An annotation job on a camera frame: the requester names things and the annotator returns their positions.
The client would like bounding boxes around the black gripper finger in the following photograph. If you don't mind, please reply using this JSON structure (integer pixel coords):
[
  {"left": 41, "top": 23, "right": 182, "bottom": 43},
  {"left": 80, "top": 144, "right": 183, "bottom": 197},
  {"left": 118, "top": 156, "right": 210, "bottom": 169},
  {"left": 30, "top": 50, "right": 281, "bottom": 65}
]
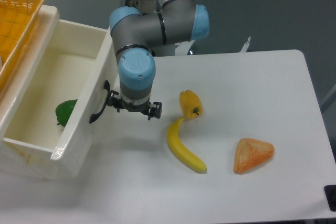
[
  {"left": 107, "top": 90, "right": 121, "bottom": 112},
  {"left": 146, "top": 102, "right": 162, "bottom": 121}
]

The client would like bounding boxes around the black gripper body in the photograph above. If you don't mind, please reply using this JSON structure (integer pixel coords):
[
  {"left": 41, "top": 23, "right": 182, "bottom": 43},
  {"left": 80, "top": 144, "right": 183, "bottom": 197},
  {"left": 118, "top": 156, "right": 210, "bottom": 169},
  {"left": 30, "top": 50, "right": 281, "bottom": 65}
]
[{"left": 118, "top": 92, "right": 151, "bottom": 115}]

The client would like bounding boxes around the white top drawer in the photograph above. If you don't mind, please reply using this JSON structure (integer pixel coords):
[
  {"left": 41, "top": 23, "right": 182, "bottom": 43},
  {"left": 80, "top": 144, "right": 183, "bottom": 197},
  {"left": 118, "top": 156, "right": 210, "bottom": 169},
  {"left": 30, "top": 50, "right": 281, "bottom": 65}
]
[{"left": 1, "top": 20, "right": 117, "bottom": 179}]

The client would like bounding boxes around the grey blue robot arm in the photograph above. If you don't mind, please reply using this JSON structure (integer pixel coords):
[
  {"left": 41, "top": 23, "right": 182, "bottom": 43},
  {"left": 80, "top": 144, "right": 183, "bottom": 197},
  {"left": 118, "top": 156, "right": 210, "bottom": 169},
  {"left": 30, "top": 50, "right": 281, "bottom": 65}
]
[{"left": 103, "top": 0, "right": 209, "bottom": 119}]

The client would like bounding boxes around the white drawer cabinet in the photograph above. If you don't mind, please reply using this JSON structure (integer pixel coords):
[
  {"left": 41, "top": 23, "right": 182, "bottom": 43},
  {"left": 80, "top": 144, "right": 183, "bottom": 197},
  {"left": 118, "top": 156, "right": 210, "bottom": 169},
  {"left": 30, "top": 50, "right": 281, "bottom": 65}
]
[{"left": 1, "top": 5, "right": 66, "bottom": 179}]

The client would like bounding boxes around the yellow bell pepper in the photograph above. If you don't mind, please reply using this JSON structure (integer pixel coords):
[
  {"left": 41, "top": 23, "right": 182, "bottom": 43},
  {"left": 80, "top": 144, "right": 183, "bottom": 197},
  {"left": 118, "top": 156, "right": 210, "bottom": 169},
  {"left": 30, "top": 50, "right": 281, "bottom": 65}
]
[{"left": 179, "top": 90, "right": 203, "bottom": 119}]

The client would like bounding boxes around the yellow banana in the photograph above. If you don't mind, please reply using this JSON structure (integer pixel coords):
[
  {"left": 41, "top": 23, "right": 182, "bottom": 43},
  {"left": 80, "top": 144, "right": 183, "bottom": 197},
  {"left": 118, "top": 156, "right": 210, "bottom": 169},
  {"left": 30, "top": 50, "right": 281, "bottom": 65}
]
[{"left": 166, "top": 117, "right": 207, "bottom": 174}]

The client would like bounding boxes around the green bell pepper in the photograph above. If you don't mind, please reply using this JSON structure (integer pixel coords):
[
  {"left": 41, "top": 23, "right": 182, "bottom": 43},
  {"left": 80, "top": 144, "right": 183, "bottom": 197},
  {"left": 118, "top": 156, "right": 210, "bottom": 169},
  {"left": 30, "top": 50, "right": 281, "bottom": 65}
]
[{"left": 55, "top": 99, "right": 77, "bottom": 127}]

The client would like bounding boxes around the orange triangular bread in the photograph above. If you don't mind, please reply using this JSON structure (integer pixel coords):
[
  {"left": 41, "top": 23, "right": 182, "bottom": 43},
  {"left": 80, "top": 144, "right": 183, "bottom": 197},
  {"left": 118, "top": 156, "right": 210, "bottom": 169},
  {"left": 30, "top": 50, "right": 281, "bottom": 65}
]
[{"left": 233, "top": 138, "right": 275, "bottom": 174}]

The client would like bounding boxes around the yellow woven basket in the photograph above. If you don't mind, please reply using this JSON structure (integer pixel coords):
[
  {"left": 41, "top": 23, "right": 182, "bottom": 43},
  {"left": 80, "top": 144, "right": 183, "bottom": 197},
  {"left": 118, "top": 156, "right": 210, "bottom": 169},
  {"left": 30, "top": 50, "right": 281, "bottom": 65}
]
[{"left": 1, "top": 0, "right": 45, "bottom": 90}]

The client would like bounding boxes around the black object at table edge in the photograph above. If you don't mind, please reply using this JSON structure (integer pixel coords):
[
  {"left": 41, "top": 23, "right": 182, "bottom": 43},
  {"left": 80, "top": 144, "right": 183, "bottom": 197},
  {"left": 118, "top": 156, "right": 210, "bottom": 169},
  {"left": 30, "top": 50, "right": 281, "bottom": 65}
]
[{"left": 324, "top": 185, "right": 336, "bottom": 212}]

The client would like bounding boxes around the black top drawer handle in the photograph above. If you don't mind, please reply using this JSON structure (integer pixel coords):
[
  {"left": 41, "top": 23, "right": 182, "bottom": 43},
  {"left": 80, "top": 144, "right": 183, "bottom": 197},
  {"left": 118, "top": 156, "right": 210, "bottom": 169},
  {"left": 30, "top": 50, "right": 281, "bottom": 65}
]
[{"left": 89, "top": 80, "right": 111, "bottom": 124}]

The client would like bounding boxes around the white metal table bracket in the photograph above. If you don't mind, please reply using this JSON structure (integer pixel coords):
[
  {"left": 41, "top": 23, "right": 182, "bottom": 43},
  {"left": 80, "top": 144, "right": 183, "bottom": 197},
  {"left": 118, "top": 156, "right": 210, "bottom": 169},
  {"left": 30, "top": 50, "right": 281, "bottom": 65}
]
[{"left": 239, "top": 36, "right": 251, "bottom": 53}]

